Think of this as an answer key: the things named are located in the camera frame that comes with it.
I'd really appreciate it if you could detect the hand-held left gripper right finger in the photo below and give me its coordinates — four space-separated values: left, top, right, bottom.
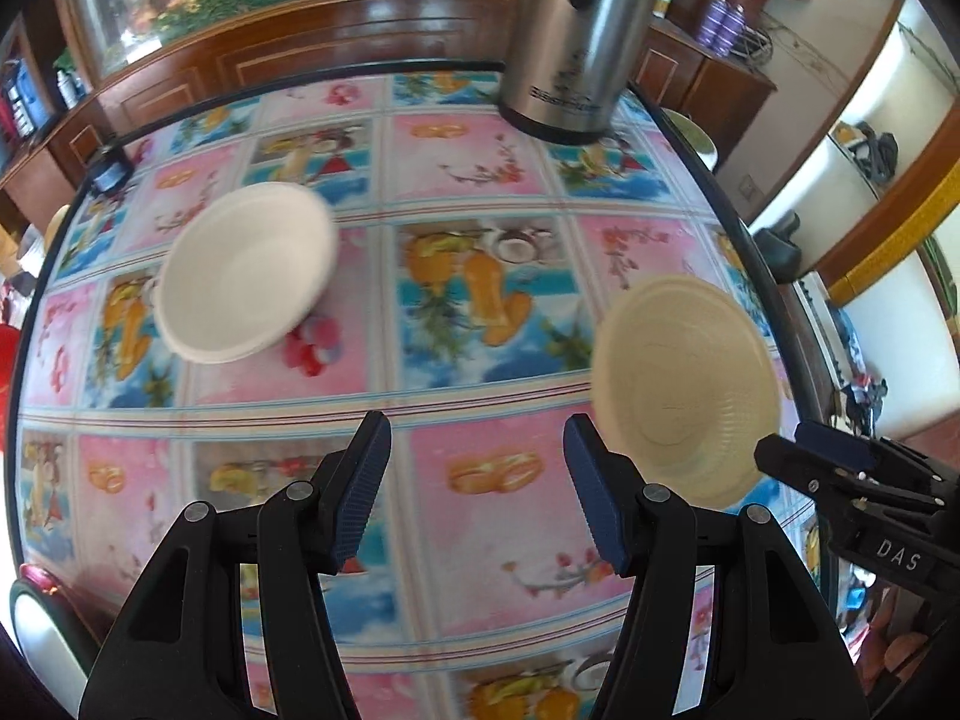
562 414 871 720

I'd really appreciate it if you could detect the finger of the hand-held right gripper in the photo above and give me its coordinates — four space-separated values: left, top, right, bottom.
793 420 893 470
753 433 863 500

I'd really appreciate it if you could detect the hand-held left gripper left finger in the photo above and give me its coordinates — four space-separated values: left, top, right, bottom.
79 411 393 720

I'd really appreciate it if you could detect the cream plastic bowl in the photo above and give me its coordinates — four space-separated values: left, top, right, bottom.
591 274 784 511

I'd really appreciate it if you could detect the white paper bowl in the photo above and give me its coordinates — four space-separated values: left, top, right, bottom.
152 181 338 365

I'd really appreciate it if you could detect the fruit print tablecloth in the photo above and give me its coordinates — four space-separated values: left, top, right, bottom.
15 71 826 720

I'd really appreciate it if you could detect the black saddle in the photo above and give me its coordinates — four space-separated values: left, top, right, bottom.
756 213 805 280

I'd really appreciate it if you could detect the green rimmed plate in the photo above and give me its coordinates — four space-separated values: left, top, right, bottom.
660 109 722 170

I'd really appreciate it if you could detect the small black motor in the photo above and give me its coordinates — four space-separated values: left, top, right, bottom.
90 150 133 197

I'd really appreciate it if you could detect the purple bottle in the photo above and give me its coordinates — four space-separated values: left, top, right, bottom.
721 0 748 58
697 0 725 55

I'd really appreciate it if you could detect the stainless steel kettle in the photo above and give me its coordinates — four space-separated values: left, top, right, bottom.
498 0 668 145

